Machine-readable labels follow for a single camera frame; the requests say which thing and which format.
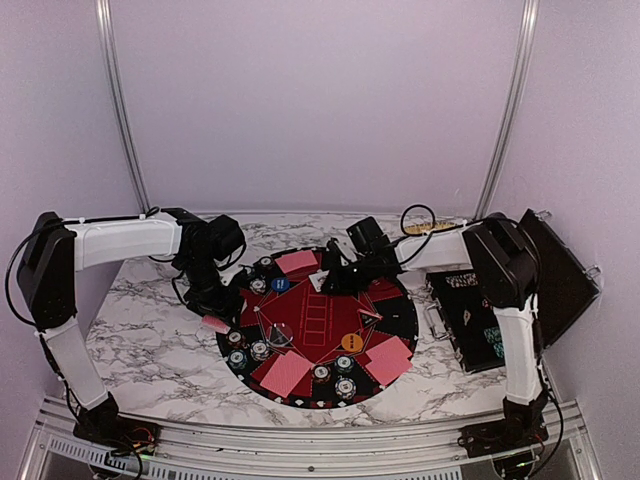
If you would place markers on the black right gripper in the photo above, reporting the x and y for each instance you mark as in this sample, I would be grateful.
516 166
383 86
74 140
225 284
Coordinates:
337 283

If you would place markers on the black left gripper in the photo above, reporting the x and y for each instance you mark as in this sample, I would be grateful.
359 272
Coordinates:
223 307

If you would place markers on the red playing card deck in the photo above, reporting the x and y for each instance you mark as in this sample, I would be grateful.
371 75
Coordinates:
216 324

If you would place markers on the face up white card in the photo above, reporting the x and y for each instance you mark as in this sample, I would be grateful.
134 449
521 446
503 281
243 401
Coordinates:
317 279

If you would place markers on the triangular all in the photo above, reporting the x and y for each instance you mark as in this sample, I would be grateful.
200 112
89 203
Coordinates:
368 319

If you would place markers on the dealt red card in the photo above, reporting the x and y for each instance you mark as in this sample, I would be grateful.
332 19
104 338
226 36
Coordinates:
297 261
395 347
387 365
299 360
282 377

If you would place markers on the blue small blind button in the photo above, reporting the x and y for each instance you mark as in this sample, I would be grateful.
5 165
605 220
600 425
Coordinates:
280 284

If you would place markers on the orange big blind button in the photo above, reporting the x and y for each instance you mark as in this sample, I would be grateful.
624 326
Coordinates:
352 343

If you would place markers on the green chips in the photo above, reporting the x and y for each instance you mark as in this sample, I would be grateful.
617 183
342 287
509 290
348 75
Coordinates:
237 360
344 364

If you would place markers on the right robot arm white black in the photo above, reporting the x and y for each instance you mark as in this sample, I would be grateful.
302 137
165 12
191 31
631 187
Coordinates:
525 397

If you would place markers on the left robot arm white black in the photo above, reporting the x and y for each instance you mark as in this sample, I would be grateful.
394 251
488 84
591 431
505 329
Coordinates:
50 261

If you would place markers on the round red black poker mat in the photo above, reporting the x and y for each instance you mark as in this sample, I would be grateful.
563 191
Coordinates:
318 321

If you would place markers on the yellow woven bamboo mat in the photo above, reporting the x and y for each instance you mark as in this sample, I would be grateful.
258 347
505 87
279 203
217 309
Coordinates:
423 229

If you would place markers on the black poker set case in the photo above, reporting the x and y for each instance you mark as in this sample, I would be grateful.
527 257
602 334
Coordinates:
564 290

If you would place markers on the blue white chip row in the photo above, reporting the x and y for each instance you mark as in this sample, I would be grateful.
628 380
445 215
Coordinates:
462 280

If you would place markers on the teal chip row upper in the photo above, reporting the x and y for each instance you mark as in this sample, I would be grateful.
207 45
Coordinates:
493 335

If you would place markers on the teal chip row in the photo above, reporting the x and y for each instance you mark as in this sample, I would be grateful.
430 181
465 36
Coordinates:
493 335
499 350

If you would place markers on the teal chip row lower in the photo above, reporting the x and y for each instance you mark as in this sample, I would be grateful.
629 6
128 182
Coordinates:
499 350

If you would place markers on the front aluminium rail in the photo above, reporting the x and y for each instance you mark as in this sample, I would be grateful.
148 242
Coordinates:
422 450

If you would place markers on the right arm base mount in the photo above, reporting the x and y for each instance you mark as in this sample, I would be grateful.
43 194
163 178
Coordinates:
499 436

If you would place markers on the left aluminium frame post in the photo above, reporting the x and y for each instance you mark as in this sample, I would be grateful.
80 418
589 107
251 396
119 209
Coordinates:
113 75

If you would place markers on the aluminium frame post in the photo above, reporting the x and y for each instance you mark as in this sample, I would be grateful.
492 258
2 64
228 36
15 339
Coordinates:
113 75
515 93

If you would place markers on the right aluminium frame post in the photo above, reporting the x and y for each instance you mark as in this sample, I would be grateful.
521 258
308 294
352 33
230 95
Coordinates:
515 93

